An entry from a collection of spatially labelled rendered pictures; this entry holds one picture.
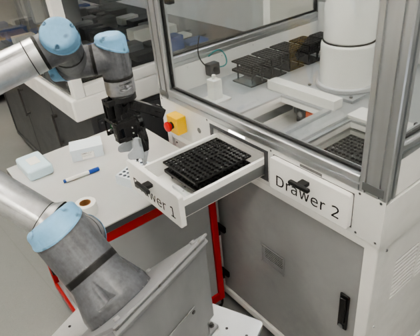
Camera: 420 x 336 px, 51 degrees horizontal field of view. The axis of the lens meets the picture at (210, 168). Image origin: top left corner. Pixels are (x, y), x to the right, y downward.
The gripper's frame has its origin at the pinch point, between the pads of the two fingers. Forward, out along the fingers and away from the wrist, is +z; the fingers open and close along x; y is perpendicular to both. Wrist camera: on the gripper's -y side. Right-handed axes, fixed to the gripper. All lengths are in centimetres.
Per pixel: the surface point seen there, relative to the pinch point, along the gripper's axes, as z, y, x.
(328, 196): 11, -33, 39
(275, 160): 7.6, -33.0, 19.4
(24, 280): 100, 34, -97
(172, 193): 7.2, -1.3, 11.6
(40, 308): 100, 34, -73
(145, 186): 8.9, 1.2, 0.9
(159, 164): 12.1, -11.0, -11.4
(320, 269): 42, -36, 36
